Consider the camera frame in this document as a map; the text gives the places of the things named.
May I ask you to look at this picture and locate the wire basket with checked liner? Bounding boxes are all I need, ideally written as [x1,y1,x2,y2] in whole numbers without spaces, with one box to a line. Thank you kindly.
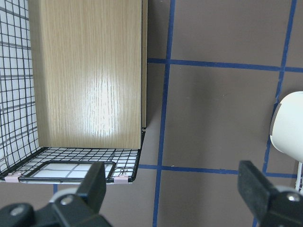
[0,0,142,184]

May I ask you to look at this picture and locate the white two-slot toaster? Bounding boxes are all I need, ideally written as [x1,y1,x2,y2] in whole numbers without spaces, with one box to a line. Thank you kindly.
[269,91,303,162]

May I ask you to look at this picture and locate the white toaster power cable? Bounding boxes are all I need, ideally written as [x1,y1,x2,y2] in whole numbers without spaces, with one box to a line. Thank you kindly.
[294,161,303,192]

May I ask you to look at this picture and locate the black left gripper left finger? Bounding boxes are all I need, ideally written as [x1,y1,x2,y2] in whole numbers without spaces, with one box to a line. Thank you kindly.
[52,162,106,227]

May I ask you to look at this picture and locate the light wooden shelf board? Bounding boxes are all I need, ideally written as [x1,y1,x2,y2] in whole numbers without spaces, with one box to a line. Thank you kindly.
[28,0,147,149]

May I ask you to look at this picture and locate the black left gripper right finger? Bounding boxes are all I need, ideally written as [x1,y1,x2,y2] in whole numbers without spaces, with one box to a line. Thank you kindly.
[238,160,303,227]

